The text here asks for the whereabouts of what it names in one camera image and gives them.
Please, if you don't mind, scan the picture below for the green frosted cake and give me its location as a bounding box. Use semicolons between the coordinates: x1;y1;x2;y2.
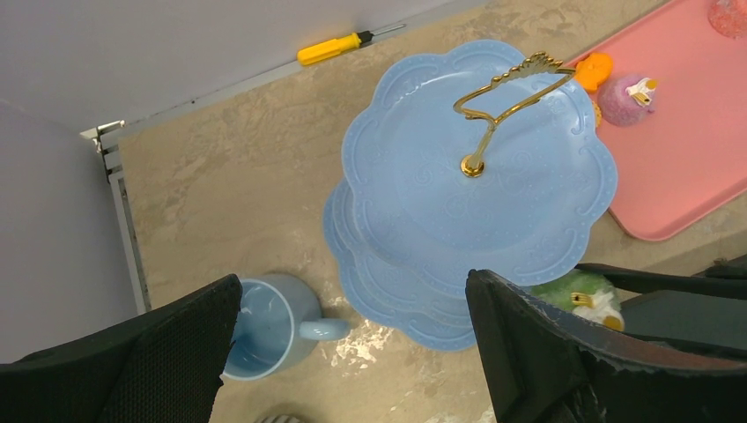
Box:
529;270;625;331

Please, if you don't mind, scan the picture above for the small purple cake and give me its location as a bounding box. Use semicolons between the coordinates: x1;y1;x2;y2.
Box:
596;74;659;127

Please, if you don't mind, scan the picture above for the yellow handled screwdriver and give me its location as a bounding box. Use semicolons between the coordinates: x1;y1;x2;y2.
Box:
296;24;406;66

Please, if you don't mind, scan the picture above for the pink serving tray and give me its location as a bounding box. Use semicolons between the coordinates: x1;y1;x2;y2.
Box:
595;0;746;241

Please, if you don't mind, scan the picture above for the blue three-tier cake stand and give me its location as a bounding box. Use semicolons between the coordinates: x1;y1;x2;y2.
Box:
322;40;618;352

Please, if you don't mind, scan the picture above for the orange flower cookie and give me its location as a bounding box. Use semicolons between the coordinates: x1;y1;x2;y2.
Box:
574;52;613;93

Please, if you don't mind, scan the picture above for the pink sprinkled cake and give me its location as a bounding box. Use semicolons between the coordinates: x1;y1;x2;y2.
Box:
707;0;746;39

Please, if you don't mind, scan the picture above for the orange round cookie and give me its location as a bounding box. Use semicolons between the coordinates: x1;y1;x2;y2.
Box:
592;100;603;128

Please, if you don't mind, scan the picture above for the blue ceramic mug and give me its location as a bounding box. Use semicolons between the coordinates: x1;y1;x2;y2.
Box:
223;274;351;382

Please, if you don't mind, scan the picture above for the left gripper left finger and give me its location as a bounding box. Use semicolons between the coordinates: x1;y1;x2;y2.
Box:
1;274;242;422

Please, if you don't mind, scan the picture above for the aluminium frame rail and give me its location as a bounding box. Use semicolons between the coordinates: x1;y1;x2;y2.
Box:
80;120;152;315

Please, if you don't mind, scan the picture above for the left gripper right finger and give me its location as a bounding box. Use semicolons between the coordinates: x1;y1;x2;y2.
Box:
465;270;746;422

